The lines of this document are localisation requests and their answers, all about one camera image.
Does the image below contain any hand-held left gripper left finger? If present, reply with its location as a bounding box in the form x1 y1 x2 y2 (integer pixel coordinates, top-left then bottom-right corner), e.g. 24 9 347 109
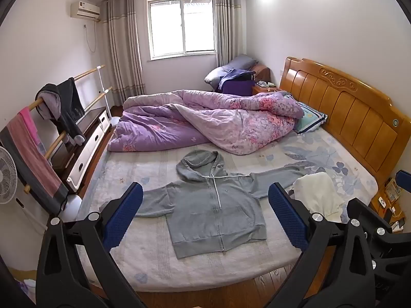
35 182 151 308

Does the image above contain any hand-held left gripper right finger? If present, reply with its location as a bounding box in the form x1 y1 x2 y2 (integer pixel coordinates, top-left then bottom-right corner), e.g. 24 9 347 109
266 182 378 308

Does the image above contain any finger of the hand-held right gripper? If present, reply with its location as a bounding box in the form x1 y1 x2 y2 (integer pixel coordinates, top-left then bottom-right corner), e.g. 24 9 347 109
396 170 411 196
347 197 394 236

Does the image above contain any white sweatshirt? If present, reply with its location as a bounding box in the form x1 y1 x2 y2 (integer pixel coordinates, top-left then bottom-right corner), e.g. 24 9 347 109
292 172 349 223

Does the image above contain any grey zip hoodie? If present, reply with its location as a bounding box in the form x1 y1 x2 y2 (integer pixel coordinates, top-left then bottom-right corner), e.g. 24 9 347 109
100 150 309 259

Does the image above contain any wooden bar clothes rack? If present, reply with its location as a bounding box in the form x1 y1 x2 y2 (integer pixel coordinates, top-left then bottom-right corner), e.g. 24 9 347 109
24 65 113 196

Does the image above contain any white round base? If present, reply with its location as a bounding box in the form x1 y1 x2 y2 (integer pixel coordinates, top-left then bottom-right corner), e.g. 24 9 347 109
62 194 82 222

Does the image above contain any floral white bed sheet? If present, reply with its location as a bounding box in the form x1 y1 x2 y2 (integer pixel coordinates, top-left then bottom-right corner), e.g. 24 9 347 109
75 128 378 292

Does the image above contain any white dark-topped cabinet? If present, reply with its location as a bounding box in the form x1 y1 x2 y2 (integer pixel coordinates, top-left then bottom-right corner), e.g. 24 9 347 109
51 107 113 195

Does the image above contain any wooden bed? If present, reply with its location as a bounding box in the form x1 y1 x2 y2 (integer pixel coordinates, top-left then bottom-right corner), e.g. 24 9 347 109
74 57 406 294

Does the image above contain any teal pillow with blue edge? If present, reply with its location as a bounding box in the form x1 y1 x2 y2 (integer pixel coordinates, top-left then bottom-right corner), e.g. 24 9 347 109
283 94 328 134

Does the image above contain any pink grey striped towel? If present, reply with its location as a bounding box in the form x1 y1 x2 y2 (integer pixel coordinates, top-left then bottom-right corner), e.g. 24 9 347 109
0 115 69 216

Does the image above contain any purple floral quilt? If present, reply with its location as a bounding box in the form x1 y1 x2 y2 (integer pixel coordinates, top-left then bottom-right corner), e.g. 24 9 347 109
107 89 304 156

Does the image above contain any dark hooded jacket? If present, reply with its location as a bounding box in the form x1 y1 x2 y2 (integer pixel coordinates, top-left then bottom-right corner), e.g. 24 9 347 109
35 78 87 146

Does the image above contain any small wooden nightstand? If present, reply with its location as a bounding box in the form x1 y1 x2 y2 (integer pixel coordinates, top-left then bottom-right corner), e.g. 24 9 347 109
252 82 280 96

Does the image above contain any pale bag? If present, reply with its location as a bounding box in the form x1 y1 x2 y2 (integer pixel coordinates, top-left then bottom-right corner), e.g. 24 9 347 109
16 277 37 296

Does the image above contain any white standing fan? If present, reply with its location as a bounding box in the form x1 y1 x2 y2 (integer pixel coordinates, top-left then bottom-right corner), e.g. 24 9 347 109
0 146 26 214

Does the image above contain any bright pink towel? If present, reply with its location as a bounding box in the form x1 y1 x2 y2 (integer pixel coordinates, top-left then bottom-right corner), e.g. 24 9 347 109
18 107 44 150

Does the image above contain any purple cloth-covered box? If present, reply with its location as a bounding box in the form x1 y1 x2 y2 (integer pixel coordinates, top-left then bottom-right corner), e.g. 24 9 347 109
218 70 256 97

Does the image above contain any grey striped curtain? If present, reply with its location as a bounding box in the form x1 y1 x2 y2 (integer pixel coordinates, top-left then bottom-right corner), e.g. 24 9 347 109
102 0 146 107
215 0 248 68

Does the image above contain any window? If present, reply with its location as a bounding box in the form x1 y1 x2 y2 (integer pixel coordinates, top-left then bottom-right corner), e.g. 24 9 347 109
147 0 216 61

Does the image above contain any white air conditioner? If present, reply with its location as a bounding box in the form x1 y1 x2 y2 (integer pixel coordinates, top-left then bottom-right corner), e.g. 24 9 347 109
70 2 101 23

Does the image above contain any air conditioner cable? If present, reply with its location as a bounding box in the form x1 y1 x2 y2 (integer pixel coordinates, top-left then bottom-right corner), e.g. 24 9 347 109
83 22 98 53

